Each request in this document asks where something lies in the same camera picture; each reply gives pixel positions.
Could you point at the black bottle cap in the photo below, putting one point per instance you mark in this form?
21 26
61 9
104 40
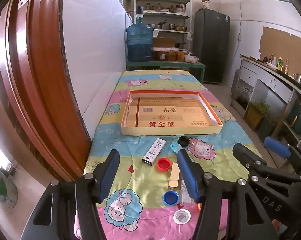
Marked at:
184 141

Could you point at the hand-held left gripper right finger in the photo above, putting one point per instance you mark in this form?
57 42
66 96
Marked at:
188 177

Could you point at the brown cardboard box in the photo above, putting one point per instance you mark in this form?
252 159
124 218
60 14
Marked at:
164 42

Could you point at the yellow planter with plant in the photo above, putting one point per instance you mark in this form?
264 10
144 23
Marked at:
255 116

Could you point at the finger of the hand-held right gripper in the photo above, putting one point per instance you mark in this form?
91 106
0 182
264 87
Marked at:
248 156
278 147

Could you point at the cardboard sheets on wall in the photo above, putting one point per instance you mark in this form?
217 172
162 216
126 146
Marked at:
278 42

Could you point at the dark green planter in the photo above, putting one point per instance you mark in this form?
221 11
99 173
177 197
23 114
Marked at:
266 130

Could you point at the grey kitchen counter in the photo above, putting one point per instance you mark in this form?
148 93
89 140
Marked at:
265 80

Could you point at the clear floral rectangular box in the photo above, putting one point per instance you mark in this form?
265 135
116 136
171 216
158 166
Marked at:
185 195

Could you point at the green low table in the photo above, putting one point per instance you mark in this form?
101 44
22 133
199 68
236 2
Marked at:
165 65

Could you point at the dark sauce bottle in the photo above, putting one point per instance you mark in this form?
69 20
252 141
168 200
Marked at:
265 59

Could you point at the golden metal bowl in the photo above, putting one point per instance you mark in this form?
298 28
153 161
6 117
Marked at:
179 28

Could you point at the white slim printed box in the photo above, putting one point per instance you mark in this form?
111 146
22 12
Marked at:
154 151

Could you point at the steel pot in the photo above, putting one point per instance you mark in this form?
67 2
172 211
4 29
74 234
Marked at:
155 26

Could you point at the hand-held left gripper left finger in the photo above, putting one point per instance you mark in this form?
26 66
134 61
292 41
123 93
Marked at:
108 176

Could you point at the metal cup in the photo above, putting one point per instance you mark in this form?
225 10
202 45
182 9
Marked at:
297 76

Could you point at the water jug pump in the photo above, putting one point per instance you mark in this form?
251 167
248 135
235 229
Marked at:
140 13

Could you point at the red bottle cap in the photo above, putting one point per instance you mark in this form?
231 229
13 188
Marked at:
164 164

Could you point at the blue water jug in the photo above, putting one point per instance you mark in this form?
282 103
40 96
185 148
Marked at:
139 42

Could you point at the blue bottle cap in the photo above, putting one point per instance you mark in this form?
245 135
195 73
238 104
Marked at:
171 198

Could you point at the green white sack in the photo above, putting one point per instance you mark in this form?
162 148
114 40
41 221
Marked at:
3 187

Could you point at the glass jug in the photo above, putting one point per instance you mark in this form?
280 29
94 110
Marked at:
243 95

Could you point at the glass jar with lid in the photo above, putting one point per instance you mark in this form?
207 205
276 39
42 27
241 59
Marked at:
205 3

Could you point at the red sauce bottle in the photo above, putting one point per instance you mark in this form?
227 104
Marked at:
287 68

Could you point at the white bottle cap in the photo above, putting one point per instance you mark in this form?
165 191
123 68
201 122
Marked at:
182 216

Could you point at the printed cardboard liner sheet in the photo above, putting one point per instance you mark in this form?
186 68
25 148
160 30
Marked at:
165 115

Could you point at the light blue slim box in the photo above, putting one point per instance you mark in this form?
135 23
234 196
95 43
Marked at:
175 146

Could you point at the yellow green bottle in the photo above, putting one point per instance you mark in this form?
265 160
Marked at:
280 64

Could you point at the plastic food container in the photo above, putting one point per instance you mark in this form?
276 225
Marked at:
181 55
159 55
171 56

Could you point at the black frying pan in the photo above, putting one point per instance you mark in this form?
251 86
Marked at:
180 45

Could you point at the orange rimmed cardboard tray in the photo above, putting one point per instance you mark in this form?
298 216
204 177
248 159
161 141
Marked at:
170 131

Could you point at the row of spice jars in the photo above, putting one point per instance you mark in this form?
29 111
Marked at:
165 8

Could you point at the dark green fridge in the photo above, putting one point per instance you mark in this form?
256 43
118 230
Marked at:
210 47

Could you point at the plastic bag with food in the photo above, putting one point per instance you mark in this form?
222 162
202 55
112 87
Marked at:
191 58

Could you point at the brown wooden door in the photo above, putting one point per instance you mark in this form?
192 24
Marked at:
40 80

